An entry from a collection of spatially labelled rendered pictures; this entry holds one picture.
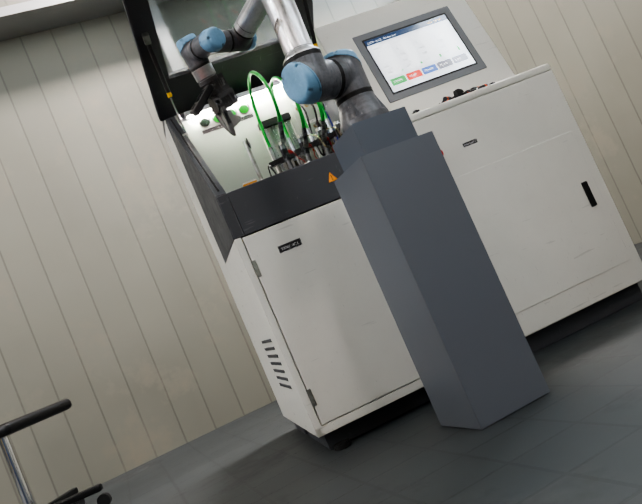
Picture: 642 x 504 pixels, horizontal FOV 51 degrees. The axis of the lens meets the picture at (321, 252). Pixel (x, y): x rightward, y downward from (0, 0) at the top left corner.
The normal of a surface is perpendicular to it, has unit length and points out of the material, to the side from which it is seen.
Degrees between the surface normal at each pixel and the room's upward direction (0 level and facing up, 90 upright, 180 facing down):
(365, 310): 90
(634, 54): 90
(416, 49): 76
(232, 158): 90
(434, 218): 90
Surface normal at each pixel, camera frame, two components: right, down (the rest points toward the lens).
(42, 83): 0.29, -0.19
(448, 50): 0.09, -0.36
